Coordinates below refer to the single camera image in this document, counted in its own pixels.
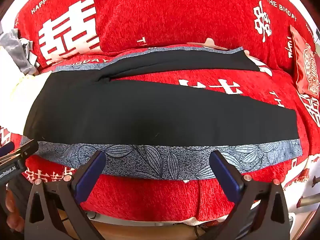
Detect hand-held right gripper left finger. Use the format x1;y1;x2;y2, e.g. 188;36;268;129
24;150;107;240

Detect black pants with grey floral trim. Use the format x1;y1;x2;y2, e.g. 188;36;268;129
23;45;303;180

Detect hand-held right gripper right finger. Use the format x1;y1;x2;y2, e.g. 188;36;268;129
207;150;293;240

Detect grey crumpled cloth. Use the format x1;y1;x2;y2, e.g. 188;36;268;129
0;29;39;75

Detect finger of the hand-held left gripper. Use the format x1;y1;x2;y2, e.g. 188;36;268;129
0;142;15;156
0;139;39;164

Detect person's left hand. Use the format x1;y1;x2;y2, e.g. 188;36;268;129
4;189;25;233

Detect white cloth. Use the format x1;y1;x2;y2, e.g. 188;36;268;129
0;47;53;133

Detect red patterned cushion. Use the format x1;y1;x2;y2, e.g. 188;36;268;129
290;25;320;99

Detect red printed blanket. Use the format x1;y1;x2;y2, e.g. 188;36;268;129
0;0;320;228

